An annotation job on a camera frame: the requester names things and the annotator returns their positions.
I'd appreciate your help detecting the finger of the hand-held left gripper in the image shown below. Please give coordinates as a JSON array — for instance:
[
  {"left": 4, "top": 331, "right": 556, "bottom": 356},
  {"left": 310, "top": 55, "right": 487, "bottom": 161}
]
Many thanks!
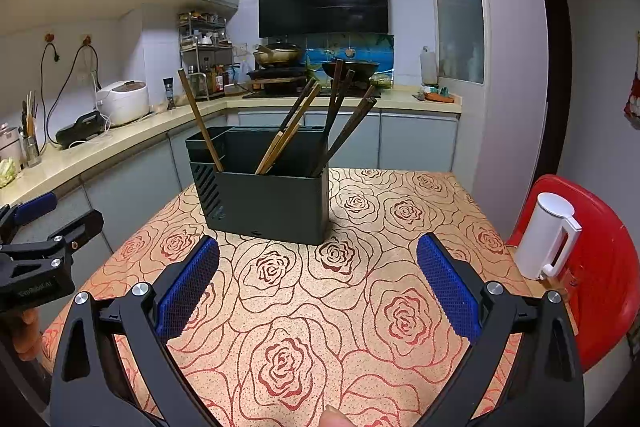
[
  {"left": 46, "top": 209, "right": 105, "bottom": 264},
  {"left": 0, "top": 191, "right": 58, "bottom": 244}
]

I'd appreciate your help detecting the person's right hand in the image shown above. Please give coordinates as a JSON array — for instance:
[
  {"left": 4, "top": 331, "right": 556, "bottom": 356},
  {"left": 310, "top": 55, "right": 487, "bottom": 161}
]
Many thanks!
[{"left": 322, "top": 406, "right": 353, "bottom": 427}]

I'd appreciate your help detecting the black portable cooker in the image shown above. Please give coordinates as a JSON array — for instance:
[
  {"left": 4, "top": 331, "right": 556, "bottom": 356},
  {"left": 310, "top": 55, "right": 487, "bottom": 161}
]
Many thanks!
[{"left": 246, "top": 66, "right": 307, "bottom": 88}]

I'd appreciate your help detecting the black wok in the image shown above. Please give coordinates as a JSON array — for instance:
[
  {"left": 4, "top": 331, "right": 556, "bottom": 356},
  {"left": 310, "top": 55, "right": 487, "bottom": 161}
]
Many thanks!
[{"left": 320, "top": 49, "right": 381, "bottom": 80}]

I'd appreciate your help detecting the bunch of chopsticks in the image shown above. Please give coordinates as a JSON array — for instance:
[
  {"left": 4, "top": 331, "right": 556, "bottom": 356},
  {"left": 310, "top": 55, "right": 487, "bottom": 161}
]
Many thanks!
[{"left": 177, "top": 58, "right": 378, "bottom": 175}]

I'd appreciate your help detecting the blue backsplash picture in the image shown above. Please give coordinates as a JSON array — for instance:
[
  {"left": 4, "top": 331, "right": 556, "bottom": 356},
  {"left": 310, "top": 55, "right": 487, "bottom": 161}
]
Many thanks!
[{"left": 262, "top": 33, "right": 396, "bottom": 88}]

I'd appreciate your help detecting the red plastic chair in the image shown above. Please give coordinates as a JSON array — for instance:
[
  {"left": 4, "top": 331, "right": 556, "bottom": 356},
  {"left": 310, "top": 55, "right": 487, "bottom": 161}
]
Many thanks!
[{"left": 505, "top": 174, "right": 640, "bottom": 375}]

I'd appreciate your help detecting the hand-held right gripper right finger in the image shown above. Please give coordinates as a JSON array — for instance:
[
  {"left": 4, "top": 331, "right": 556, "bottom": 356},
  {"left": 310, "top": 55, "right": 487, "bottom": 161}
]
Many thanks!
[{"left": 416, "top": 232, "right": 586, "bottom": 427}]

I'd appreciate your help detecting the black countertop appliance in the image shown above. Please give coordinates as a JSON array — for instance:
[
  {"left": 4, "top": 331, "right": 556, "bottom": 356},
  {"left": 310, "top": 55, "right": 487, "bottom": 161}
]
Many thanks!
[{"left": 55, "top": 111, "right": 107, "bottom": 148}]

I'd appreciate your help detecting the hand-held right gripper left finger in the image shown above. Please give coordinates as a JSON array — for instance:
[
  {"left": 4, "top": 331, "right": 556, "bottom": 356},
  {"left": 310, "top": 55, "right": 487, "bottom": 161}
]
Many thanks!
[{"left": 50, "top": 236, "right": 221, "bottom": 427}]

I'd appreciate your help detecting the metal canister with lid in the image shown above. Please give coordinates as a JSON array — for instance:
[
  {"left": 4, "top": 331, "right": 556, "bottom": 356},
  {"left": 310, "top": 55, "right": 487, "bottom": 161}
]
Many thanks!
[{"left": 0, "top": 123, "right": 25, "bottom": 168}]

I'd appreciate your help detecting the white electric kettle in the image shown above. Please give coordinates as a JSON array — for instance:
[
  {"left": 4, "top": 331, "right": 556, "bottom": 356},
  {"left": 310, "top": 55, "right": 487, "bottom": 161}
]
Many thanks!
[{"left": 515, "top": 192, "right": 583, "bottom": 280}]

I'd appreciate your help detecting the black glass hob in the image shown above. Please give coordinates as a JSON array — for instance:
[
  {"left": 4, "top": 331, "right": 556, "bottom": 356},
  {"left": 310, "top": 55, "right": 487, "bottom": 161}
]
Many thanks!
[{"left": 242, "top": 84, "right": 383, "bottom": 100}]

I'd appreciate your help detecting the orange tray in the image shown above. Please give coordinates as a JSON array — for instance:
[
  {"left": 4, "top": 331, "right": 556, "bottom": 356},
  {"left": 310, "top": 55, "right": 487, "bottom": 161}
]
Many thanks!
[{"left": 417, "top": 87, "right": 457, "bottom": 104}]

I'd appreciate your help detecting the person's left hand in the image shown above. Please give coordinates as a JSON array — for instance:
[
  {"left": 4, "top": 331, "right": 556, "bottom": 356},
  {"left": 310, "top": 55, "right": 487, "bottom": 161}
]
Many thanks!
[{"left": 12, "top": 308, "right": 42, "bottom": 360}]

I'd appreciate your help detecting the white plastic bottle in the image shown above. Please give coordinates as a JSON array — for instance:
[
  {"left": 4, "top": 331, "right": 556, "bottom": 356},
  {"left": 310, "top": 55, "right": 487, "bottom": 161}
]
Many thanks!
[{"left": 420, "top": 47, "right": 440, "bottom": 86}]

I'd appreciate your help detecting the beige kitchen countertop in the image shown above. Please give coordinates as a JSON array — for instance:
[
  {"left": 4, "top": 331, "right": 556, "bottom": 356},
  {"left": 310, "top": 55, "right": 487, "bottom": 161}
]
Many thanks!
[{"left": 0, "top": 84, "right": 463, "bottom": 208}]

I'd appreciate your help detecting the red hanging cloth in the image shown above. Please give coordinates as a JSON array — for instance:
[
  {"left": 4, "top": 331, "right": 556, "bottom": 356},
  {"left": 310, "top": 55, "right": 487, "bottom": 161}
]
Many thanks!
[{"left": 622, "top": 74, "right": 640, "bottom": 130}]

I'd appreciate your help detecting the black power cable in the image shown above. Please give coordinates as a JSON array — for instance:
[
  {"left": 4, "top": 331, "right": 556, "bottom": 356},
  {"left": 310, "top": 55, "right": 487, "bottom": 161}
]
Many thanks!
[{"left": 42, "top": 42, "right": 99, "bottom": 148}]

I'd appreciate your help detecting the white rice cooker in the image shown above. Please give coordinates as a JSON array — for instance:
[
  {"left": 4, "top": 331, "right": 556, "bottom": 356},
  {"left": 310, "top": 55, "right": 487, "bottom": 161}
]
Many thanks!
[{"left": 96, "top": 80, "right": 150, "bottom": 126}]

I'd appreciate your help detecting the metal utensil cup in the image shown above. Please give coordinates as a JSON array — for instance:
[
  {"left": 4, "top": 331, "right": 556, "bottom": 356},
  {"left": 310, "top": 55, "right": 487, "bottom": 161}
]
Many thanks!
[{"left": 20, "top": 91, "right": 43, "bottom": 168}]

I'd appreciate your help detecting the dark door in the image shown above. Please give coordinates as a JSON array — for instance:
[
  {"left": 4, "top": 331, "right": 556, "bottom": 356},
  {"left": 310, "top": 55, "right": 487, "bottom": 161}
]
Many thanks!
[{"left": 537, "top": 0, "right": 573, "bottom": 188}]

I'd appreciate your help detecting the metal spice rack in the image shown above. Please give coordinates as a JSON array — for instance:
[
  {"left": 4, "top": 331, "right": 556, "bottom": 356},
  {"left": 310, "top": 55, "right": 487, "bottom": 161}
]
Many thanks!
[{"left": 178, "top": 11, "right": 233, "bottom": 100}]

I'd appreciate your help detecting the rose-patterned tablecloth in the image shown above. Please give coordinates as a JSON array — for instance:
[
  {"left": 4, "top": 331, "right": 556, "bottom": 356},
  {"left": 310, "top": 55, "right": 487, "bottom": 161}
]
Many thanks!
[{"left": 40, "top": 167, "right": 581, "bottom": 427}]

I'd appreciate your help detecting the dark grey utensil holder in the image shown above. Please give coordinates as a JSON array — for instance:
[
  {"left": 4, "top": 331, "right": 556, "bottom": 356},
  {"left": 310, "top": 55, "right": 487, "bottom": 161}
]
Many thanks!
[{"left": 185, "top": 126, "right": 331, "bottom": 245}]

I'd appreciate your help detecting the golden frying pan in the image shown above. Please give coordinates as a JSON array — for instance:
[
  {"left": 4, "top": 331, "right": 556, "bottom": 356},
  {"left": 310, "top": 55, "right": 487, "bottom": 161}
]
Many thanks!
[{"left": 252, "top": 41, "right": 306, "bottom": 68}]

